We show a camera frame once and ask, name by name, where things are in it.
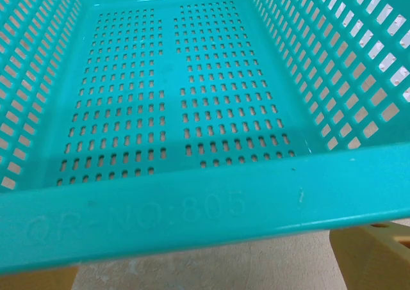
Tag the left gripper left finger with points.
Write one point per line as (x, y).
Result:
(32, 282)

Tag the teal plastic basket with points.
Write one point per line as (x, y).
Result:
(166, 78)

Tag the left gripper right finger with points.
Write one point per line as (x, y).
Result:
(378, 261)

